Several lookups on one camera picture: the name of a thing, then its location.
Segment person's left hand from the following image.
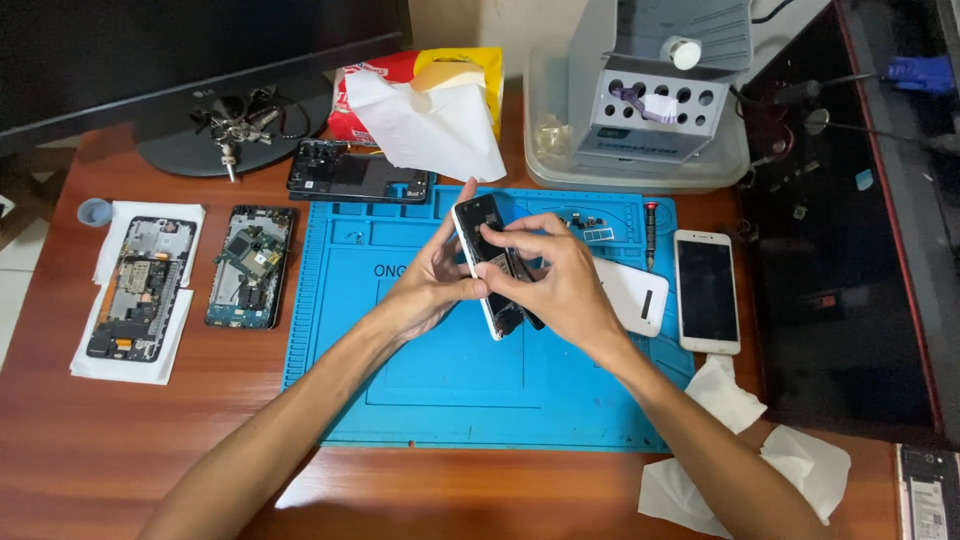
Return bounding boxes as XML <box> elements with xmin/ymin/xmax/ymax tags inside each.
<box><xmin>377</xmin><ymin>178</ymin><xmax>490</xmax><ymax>340</ymax></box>

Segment person's right hand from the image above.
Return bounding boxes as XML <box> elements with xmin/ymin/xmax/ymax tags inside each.
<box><xmin>474</xmin><ymin>212</ymin><xmax>633</xmax><ymax>363</ymax></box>

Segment black phone battery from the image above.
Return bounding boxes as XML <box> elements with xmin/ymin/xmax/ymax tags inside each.
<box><xmin>508</xmin><ymin>251</ymin><xmax>547</xmax><ymax>332</ymax></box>

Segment white-framed phone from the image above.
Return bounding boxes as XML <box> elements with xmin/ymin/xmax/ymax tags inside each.
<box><xmin>451</xmin><ymin>192</ymin><xmax>546</xmax><ymax>342</ymax></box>

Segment white phone back cover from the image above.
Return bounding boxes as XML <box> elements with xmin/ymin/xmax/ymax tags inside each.
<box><xmin>591</xmin><ymin>255</ymin><xmax>671</xmax><ymax>339</ymax></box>

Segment small loose phone parts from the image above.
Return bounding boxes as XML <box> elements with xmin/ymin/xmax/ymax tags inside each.
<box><xmin>568</xmin><ymin>211</ymin><xmax>618</xmax><ymax>244</ymax></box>

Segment red-capped precision screwdriver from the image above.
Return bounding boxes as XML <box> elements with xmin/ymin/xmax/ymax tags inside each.
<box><xmin>642</xmin><ymin>199</ymin><xmax>660</xmax><ymax>273</ymax></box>

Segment blue silicone repair mat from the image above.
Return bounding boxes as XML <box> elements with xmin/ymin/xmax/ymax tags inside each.
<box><xmin>282</xmin><ymin>185</ymin><xmax>698</xmax><ymax>454</ymax></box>

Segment clear plastic container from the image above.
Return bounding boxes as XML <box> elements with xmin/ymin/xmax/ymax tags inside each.
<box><xmin>522</xmin><ymin>40</ymin><xmax>752</xmax><ymax>193</ymax></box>

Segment white phone with black screen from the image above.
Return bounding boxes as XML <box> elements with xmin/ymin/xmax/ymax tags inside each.
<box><xmin>672</xmin><ymin>228</ymin><xmax>743</xmax><ymax>357</ymax></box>

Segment large white tissue sheet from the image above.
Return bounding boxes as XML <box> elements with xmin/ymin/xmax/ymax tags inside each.
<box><xmin>344</xmin><ymin>69</ymin><xmax>509</xmax><ymax>184</ymax></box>

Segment disassembled phone with green board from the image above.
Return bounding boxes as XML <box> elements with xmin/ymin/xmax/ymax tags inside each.
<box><xmin>204</xmin><ymin>204</ymin><xmax>299</xmax><ymax>332</ymax></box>

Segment small crumpled white tissue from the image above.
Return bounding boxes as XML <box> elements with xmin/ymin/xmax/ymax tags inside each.
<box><xmin>683</xmin><ymin>354</ymin><xmax>768</xmax><ymax>435</ymax></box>

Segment red yellow tissue packet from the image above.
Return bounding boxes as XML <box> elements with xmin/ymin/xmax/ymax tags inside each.
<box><xmin>327</xmin><ymin>47</ymin><xmax>505</xmax><ymax>148</ymax></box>

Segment bunch of metal keys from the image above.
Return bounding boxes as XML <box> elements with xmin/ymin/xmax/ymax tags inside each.
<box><xmin>188</xmin><ymin>85</ymin><xmax>312</xmax><ymax>184</ymax></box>

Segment white round knob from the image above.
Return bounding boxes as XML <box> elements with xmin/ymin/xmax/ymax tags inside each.
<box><xmin>659</xmin><ymin>34</ymin><xmax>704</xmax><ymax>72</ymax></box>

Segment wide crumpled white tissue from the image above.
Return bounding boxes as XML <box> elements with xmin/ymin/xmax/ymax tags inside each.
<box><xmin>637</xmin><ymin>424</ymin><xmax>853</xmax><ymax>540</ymax></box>

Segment grey tool holder stand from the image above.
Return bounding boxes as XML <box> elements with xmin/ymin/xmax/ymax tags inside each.
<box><xmin>567</xmin><ymin>0</ymin><xmax>754</xmax><ymax>163</ymax></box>

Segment round inspection mirror tool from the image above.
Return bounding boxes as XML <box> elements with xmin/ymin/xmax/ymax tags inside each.
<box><xmin>802</xmin><ymin>108</ymin><xmax>960</xmax><ymax>156</ymax></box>

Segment flat white tissue underlay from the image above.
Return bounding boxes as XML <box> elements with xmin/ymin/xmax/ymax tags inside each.
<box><xmin>69</xmin><ymin>199</ymin><xmax>208</xmax><ymax>387</ymax></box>

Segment small blue plastic cap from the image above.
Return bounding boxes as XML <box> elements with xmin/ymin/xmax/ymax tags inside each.
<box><xmin>76</xmin><ymin>197</ymin><xmax>114</xmax><ymax>228</ymax></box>

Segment black monitor with stand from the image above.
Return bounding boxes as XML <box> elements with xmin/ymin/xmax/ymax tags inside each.
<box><xmin>0</xmin><ymin>0</ymin><xmax>414</xmax><ymax>180</ymax></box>

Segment opened phone with white label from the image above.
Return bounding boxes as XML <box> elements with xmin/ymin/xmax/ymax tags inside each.
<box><xmin>895</xmin><ymin>443</ymin><xmax>960</xmax><ymax>540</ymax></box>

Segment black phone back frame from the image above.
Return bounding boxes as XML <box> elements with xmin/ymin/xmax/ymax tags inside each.
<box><xmin>285</xmin><ymin>138</ymin><xmax>433</xmax><ymax>206</ymax></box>

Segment purple handled tool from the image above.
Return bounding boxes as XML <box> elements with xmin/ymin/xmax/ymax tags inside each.
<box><xmin>610</xmin><ymin>85</ymin><xmax>678</xmax><ymax>126</ymax></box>

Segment disassembled phone with silver frame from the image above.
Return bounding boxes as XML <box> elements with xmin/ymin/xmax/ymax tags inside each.
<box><xmin>85</xmin><ymin>216</ymin><xmax>198</xmax><ymax>364</ymax></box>

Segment black handled probe tool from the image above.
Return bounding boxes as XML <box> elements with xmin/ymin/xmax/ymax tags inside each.
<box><xmin>771</xmin><ymin>70</ymin><xmax>880</xmax><ymax>107</ymax></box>

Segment black cable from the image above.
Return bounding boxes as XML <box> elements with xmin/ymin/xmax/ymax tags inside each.
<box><xmin>751</xmin><ymin>0</ymin><xmax>797</xmax><ymax>25</ymax></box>

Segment blue handled tool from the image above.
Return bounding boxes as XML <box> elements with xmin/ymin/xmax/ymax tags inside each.
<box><xmin>886</xmin><ymin>55</ymin><xmax>956</xmax><ymax>96</ymax></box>

